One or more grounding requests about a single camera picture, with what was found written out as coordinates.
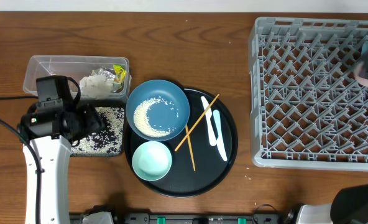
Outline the white napkin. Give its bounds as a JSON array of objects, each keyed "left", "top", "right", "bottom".
[{"left": 80, "top": 75, "right": 113, "bottom": 98}]

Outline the yellow foil wrapper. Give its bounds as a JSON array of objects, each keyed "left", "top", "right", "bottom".
[{"left": 91, "top": 65, "right": 126, "bottom": 92}]

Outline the blue plate with rice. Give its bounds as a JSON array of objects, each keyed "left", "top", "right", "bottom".
[{"left": 126, "top": 80, "right": 190, "bottom": 141}]

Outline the green bowl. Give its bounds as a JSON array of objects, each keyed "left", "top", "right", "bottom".
[{"left": 132, "top": 141, "right": 172, "bottom": 182}]

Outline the white cup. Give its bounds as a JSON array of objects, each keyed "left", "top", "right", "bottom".
[{"left": 353, "top": 62, "right": 368, "bottom": 87}]

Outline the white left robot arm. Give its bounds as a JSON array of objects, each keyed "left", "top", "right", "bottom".
[{"left": 18, "top": 100, "right": 104, "bottom": 223}]

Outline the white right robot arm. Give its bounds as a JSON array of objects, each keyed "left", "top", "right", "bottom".
[{"left": 295, "top": 184, "right": 368, "bottom": 224}]

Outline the grey dishwasher rack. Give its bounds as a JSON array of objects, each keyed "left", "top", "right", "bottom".
[{"left": 248, "top": 17, "right": 368, "bottom": 172}]

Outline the black rectangular tray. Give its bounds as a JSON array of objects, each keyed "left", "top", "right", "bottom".
[{"left": 71, "top": 100, "right": 125, "bottom": 157}]

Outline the clear plastic bin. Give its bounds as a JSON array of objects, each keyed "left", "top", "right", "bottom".
[{"left": 23, "top": 55, "right": 131, "bottom": 103}]

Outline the round black tray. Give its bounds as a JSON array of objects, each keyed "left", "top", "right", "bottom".
[{"left": 124, "top": 88, "right": 238, "bottom": 197}]

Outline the white plastic spoon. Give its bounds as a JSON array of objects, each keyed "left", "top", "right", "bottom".
[{"left": 213, "top": 110, "right": 228, "bottom": 162}]

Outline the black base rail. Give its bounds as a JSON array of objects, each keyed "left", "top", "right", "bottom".
[{"left": 69, "top": 204, "right": 298, "bottom": 224}]

